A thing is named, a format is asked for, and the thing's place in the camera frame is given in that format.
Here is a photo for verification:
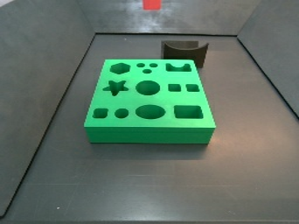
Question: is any red square-circle peg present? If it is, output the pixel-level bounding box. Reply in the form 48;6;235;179
143;0;163;11

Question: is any green shape-sorter block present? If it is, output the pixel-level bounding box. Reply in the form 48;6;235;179
84;59;217;144

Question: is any black curved foam piece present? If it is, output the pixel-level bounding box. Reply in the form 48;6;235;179
162;40;210;68

